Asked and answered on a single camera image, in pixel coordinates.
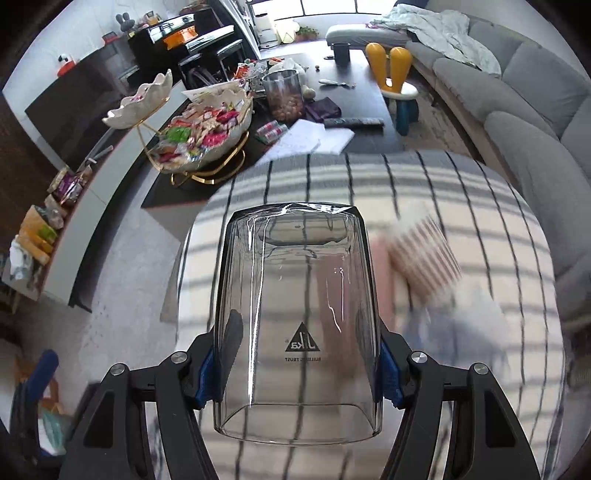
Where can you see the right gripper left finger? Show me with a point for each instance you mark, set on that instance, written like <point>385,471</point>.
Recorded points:
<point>111,439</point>

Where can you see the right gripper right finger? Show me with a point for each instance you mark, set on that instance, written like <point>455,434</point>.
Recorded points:
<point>487,440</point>

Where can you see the clear smoky plastic cup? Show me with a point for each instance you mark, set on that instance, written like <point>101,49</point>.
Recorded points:
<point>282,389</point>

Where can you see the pink and white cup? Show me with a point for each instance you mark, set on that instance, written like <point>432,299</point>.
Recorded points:
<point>342,293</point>

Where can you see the dark cup on table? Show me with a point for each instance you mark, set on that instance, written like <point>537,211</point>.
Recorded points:
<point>341,53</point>

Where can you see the clear bluish plastic bottle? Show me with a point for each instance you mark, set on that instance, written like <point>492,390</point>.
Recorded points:
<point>460,327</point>

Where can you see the plaid checkered blanket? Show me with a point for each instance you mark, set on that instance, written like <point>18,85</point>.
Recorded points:
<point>498,242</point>

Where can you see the grey tv console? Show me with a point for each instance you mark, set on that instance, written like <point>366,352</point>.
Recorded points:
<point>79,240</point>

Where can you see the snack packets pile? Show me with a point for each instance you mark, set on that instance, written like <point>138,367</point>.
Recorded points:
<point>33,246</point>

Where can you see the grey sectional sofa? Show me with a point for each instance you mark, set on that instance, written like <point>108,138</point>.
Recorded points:
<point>531,124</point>

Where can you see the snack filled shell bowl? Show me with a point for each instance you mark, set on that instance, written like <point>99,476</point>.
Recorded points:
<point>204,143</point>

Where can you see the black television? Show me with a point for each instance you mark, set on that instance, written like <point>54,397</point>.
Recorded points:
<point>68,114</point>

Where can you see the empty white shell bowl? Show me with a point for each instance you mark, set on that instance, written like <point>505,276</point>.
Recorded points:
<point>148,98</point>

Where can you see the black remote control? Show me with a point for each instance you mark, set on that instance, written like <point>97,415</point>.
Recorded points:
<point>354,123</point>

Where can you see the white papers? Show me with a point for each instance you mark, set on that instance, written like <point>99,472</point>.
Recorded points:
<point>306,137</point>

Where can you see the purple cloth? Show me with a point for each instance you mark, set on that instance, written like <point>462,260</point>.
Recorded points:
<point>320,110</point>

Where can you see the yellow rabbit ear stool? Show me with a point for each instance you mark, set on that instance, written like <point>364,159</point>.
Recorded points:
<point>391,70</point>

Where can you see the clear jar of nuts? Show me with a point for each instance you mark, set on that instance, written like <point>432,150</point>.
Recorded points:
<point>283,95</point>

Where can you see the black piano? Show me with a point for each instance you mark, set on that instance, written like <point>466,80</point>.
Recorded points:
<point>196,46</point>

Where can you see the light green blanket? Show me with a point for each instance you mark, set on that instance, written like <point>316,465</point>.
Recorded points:
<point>445,32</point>

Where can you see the potted green plant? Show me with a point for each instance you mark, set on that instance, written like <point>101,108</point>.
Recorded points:
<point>305,33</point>

